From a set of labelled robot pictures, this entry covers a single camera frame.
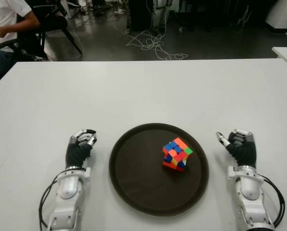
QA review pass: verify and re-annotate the black chair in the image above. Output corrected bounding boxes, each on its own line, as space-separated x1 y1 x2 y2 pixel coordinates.
17 0 83 61

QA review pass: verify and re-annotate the multicoloured Rubik's cube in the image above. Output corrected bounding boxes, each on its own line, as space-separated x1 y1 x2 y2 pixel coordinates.
162 137 194 172

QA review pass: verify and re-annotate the black cabinet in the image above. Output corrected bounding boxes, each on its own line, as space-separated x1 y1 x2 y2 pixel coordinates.
128 0 155 32

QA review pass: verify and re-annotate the tangled white floor cable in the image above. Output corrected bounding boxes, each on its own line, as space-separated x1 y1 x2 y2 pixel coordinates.
113 21 189 61

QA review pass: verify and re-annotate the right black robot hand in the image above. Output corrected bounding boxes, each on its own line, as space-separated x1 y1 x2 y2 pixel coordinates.
215 128 258 168

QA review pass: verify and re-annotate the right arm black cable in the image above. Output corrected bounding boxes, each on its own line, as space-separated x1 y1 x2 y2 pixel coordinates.
261 174 286 229

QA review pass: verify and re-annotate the white box cabinet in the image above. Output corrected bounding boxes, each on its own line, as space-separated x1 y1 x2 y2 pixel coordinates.
263 0 287 32

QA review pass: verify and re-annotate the person in white shirt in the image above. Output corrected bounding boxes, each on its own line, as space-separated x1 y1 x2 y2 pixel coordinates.
0 0 41 90

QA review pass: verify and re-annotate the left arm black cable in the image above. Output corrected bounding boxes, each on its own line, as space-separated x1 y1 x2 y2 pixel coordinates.
39 178 60 231

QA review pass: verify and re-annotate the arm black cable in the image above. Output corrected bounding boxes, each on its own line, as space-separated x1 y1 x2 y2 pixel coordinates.
261 174 286 229
39 178 60 231

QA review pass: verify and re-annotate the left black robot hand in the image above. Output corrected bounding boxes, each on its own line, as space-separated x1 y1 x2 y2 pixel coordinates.
65 128 98 169

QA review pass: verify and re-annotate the dark brown round plate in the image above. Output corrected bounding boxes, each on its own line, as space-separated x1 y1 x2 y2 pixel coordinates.
109 123 209 216

